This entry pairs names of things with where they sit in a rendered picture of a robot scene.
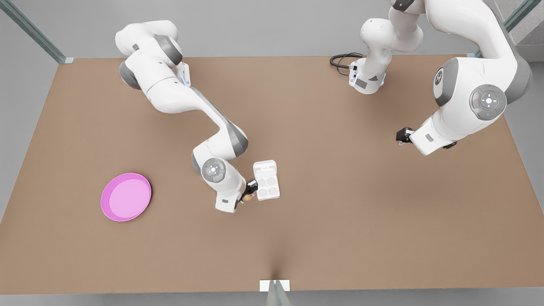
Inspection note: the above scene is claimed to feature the white egg box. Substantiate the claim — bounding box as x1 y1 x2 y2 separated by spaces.
253 160 281 201

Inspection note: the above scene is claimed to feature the pink round plate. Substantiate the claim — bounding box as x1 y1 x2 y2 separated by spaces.
100 173 152 222

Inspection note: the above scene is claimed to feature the black cable loop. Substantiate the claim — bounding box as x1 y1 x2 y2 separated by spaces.
330 53 365 76

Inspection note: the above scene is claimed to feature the silver frame post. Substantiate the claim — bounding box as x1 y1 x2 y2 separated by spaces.
0 0 74 65
260 280 291 306
467 0 542 58

